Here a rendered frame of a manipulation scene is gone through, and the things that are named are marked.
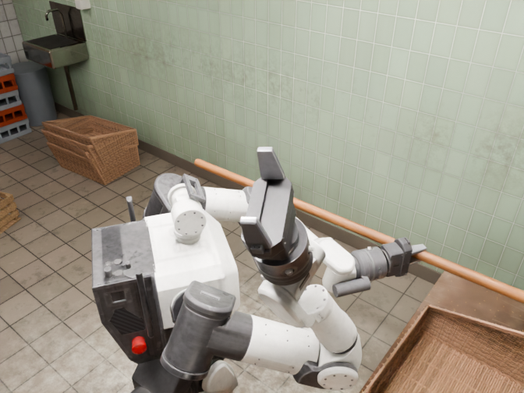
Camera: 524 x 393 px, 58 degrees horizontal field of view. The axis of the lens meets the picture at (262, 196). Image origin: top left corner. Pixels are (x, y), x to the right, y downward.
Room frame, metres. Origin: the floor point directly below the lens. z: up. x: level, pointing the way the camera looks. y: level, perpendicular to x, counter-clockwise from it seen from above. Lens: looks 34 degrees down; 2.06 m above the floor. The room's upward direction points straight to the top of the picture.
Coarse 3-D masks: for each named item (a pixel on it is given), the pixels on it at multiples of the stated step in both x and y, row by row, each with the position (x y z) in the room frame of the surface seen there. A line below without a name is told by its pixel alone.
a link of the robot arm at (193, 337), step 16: (176, 320) 0.60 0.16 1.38; (192, 320) 0.58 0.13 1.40; (208, 320) 0.58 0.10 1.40; (224, 320) 0.59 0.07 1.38; (240, 320) 0.60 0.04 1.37; (176, 336) 0.57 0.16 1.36; (192, 336) 0.56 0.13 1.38; (208, 336) 0.57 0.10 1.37; (224, 336) 0.57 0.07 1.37; (240, 336) 0.58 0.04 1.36; (176, 352) 0.55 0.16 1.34; (192, 352) 0.55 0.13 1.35; (208, 352) 0.56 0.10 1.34; (224, 352) 0.56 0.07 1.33; (240, 352) 0.56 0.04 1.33; (192, 368) 0.54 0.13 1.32
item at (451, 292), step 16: (448, 272) 1.58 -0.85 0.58; (432, 288) 1.48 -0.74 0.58; (448, 288) 1.48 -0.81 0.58; (464, 288) 1.48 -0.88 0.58; (480, 288) 1.48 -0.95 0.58; (432, 304) 1.39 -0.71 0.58; (448, 304) 1.39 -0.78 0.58; (464, 304) 1.39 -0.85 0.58; (480, 304) 1.39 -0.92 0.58; (496, 304) 1.39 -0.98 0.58; (512, 304) 1.39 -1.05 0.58; (496, 320) 1.30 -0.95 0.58; (512, 320) 1.30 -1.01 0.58; (400, 336) 1.22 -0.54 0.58; (496, 368) 1.08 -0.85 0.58; (368, 384) 1.01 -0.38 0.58; (480, 384) 1.01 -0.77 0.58
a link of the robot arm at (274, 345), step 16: (256, 320) 0.62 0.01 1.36; (272, 320) 0.64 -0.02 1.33; (256, 336) 0.58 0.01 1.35; (272, 336) 0.59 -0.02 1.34; (288, 336) 0.60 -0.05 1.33; (304, 336) 0.61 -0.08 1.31; (256, 352) 0.57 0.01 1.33; (272, 352) 0.57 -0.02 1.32; (288, 352) 0.58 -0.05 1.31; (304, 352) 0.58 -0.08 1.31; (272, 368) 0.57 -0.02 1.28; (288, 368) 0.57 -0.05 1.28; (304, 368) 0.57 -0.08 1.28; (320, 368) 0.56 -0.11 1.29; (336, 368) 0.55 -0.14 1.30; (352, 368) 0.56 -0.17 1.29; (304, 384) 0.56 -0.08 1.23; (320, 384) 0.55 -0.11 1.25; (336, 384) 0.55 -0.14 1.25; (352, 384) 0.55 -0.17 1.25
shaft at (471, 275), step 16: (224, 176) 1.42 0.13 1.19; (240, 176) 1.40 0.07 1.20; (304, 208) 1.22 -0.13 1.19; (320, 208) 1.20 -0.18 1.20; (336, 224) 1.15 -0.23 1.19; (352, 224) 1.12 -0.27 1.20; (384, 240) 1.05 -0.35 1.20; (416, 256) 0.99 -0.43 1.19; (432, 256) 0.98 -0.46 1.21; (464, 272) 0.92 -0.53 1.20; (496, 288) 0.86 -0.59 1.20; (512, 288) 0.85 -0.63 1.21
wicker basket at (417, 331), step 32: (416, 320) 1.17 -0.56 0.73; (448, 320) 1.19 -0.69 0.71; (480, 320) 1.12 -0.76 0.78; (416, 352) 1.14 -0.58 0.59; (448, 352) 1.14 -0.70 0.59; (480, 352) 1.10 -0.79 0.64; (512, 352) 1.04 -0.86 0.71; (384, 384) 1.00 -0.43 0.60; (416, 384) 1.00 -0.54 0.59; (448, 384) 1.00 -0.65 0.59; (512, 384) 1.00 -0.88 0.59
